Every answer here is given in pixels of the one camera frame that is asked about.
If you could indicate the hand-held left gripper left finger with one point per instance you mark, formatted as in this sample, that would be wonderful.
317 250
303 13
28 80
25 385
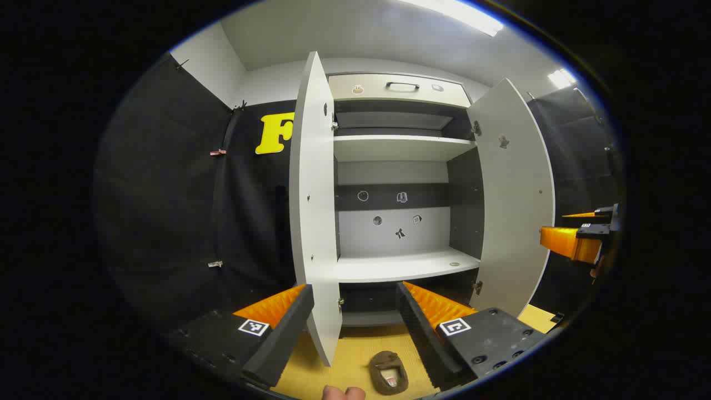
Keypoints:
283 339

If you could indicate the brown fuzzy shoe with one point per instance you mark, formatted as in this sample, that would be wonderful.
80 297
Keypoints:
389 366

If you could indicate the white shoe cabinet door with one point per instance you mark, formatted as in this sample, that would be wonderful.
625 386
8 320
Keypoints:
314 194
516 211

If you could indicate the black cloth clip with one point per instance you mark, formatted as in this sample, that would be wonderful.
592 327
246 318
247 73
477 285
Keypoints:
240 105

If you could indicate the small ceiling light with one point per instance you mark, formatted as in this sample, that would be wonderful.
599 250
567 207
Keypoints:
562 78

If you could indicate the grey white shoe cabinet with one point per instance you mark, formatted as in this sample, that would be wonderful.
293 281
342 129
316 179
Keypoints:
466 205

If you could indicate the red cloth clip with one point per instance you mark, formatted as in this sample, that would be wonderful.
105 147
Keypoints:
218 152

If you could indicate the cream cabinet drawer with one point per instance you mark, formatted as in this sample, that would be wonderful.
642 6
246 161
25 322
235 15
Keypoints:
366 97

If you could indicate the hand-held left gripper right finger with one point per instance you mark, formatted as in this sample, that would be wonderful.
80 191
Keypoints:
422 339

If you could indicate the black backdrop cloth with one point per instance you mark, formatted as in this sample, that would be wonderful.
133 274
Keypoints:
577 166
166 211

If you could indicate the long ceiling light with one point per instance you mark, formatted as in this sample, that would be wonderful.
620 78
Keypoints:
461 14

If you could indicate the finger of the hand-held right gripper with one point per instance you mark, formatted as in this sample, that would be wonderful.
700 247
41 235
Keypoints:
605 211
566 241

